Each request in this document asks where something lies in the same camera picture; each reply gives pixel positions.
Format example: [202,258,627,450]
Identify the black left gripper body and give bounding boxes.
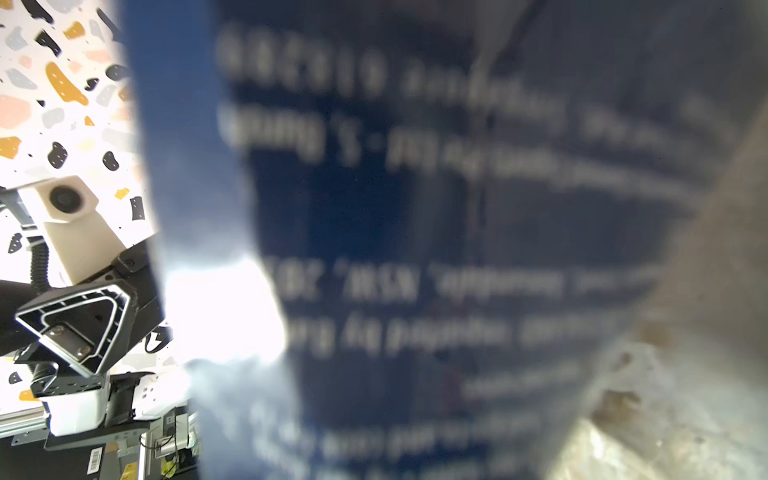
[1,237,165,354]

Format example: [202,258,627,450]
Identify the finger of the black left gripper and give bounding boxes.
[15,280,138,377]

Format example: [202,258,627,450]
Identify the blue Barilla rigatoni box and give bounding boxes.
[117,1,767,479]

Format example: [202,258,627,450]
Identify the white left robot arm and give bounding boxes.
[1,237,189,445]

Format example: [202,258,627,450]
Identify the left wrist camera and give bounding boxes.
[17,176,125,285]

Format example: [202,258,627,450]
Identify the black corrugated cable conduit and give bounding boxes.
[26,236,52,295]

